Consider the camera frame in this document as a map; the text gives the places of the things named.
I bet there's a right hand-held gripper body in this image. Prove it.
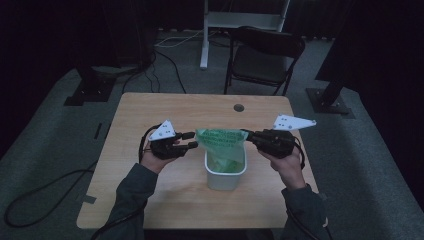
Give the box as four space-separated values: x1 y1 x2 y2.
254 114 317 160

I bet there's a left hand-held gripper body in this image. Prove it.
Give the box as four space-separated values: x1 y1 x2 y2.
148 119 188 160

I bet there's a green plastic trash bag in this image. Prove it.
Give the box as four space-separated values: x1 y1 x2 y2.
195 128 250 174

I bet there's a white plastic trash bin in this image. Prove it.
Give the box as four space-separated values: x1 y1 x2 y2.
204 146 248 192

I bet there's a person's left hand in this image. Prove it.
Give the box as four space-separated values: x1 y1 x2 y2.
139 146 178 175

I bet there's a person's right hand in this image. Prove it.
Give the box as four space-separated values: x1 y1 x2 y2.
259 146 306 192

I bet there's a black folding chair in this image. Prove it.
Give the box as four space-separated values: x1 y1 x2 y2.
223 25 306 97

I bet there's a left hand-held gripper cable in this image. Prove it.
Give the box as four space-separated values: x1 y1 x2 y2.
90 123 162 240

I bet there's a hand-held gripper cable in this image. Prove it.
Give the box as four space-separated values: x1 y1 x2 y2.
285 135 323 240
90 123 162 240

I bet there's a right hand-held gripper cable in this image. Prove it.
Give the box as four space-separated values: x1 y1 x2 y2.
285 135 323 240

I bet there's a thin black floor cable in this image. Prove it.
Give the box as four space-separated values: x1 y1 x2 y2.
153 48 188 95
121 53 161 95

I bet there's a black stand with base plate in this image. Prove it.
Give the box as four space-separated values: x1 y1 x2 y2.
305 76 356 120
63 64 118 107

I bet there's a white floor cable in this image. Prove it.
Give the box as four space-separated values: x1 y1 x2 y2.
154 29 222 48

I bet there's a white metal stand frame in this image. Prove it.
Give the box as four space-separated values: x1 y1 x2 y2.
199 0 291 70

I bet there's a thick black floor cable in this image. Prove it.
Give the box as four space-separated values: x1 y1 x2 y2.
3 159 99 229

